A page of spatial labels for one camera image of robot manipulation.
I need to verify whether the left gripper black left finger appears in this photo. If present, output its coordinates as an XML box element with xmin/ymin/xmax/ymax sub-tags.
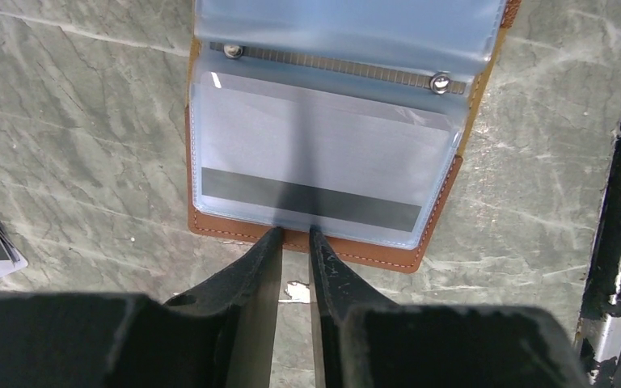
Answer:
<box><xmin>0</xmin><ymin>228</ymin><xmax>283</xmax><ymax>387</ymax></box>

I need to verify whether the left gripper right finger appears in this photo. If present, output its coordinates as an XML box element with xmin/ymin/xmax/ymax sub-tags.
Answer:
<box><xmin>309</xmin><ymin>229</ymin><xmax>588</xmax><ymax>387</ymax></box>

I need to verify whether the brown leather card holder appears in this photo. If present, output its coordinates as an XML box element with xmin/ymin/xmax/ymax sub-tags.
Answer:
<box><xmin>187</xmin><ymin>0</ymin><xmax>522</xmax><ymax>273</ymax></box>

